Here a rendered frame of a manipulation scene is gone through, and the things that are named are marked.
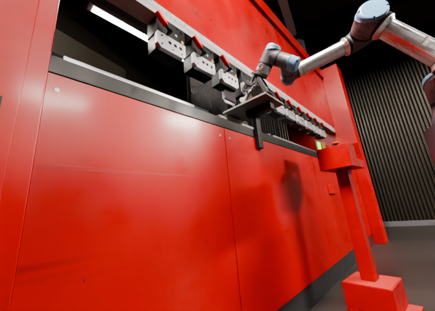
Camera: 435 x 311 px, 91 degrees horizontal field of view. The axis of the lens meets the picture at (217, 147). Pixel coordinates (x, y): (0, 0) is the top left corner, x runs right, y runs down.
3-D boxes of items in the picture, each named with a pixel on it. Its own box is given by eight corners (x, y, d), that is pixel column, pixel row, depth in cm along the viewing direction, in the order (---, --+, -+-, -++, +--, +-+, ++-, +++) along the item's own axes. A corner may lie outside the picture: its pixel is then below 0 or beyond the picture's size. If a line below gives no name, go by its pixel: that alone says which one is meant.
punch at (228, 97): (225, 101, 120) (223, 86, 123) (222, 102, 121) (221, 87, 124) (236, 106, 127) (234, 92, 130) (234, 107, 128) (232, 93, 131)
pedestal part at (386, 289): (417, 328, 83) (406, 293, 86) (347, 310, 101) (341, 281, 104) (424, 310, 96) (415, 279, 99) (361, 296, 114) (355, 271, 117)
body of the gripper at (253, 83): (248, 94, 122) (257, 74, 120) (259, 99, 117) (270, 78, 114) (240, 90, 117) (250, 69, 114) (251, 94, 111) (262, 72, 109)
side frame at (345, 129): (386, 243, 231) (336, 63, 295) (307, 241, 286) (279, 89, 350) (388, 240, 249) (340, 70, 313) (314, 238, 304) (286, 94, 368)
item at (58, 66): (43, 69, 47) (45, 52, 48) (28, 105, 61) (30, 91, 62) (355, 170, 261) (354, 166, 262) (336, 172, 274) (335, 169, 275)
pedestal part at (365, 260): (375, 282, 100) (346, 168, 115) (360, 280, 104) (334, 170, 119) (379, 278, 104) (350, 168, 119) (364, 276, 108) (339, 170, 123)
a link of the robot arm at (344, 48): (362, 33, 117) (277, 76, 127) (369, 17, 107) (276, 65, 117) (375, 48, 113) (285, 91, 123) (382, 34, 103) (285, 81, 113)
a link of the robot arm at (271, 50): (281, 44, 105) (265, 39, 109) (270, 66, 107) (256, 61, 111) (283, 50, 112) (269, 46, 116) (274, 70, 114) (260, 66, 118)
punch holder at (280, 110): (276, 110, 160) (272, 91, 164) (266, 114, 165) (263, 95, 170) (285, 115, 170) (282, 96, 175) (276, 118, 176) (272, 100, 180)
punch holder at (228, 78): (222, 80, 117) (219, 55, 121) (211, 87, 122) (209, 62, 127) (239, 89, 128) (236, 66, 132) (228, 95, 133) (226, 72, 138)
